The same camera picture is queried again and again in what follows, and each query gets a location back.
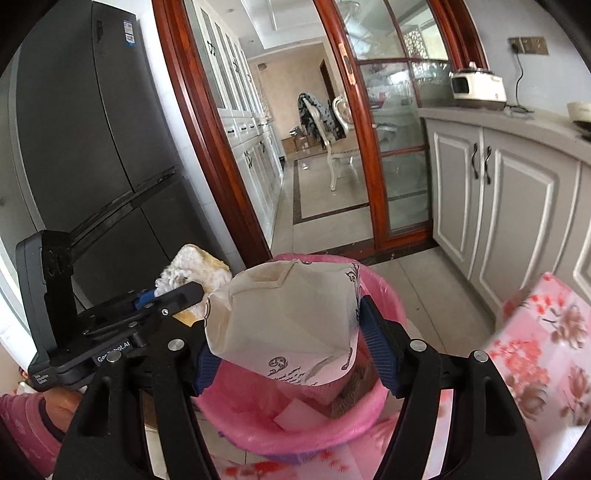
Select dark grey fridge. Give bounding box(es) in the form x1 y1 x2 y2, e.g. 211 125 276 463
0 0 245 370

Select dark patterned clothing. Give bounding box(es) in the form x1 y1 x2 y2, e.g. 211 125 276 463
298 92 345 139

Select white dining chair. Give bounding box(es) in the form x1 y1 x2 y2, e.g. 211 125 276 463
302 90 370 192

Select white kitchen base cabinet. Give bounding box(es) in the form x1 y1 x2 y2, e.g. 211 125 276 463
418 106 591 333

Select printed paper bag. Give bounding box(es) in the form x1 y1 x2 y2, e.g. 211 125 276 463
203 259 363 407

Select cardboard boxes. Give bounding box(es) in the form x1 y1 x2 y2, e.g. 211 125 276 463
281 129 319 155

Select white rice cooker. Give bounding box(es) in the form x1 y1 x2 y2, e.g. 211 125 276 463
449 62 508 112

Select fluffy white yellow sponge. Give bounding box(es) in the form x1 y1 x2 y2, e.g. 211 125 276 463
154 244 233 324

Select person's left forearm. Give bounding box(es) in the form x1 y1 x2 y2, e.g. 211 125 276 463
0 385 90 478

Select trash bin with pink bag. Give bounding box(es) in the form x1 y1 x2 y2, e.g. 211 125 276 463
191 251 407 457

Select black power cable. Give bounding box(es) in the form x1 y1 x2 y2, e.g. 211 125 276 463
505 53 536 115

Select red wooden door frame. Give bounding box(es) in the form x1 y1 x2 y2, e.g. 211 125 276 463
152 0 273 265

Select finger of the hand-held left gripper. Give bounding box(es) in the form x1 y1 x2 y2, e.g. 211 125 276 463
131 288 158 310
139 282 206 326

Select pink floral tablecloth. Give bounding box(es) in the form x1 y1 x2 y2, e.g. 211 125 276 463
222 272 591 480

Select wooden sliding glass door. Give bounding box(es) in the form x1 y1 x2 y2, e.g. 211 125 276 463
314 0 490 252

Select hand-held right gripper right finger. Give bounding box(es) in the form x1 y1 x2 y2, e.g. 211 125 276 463
359 295 542 480

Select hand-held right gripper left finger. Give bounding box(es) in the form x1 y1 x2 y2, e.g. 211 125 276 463
54 318 222 480

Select white tall hallway cabinets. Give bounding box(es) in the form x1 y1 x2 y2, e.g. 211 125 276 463
185 0 284 232

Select gold wall socket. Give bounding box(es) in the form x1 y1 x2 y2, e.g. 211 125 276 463
508 37 550 56

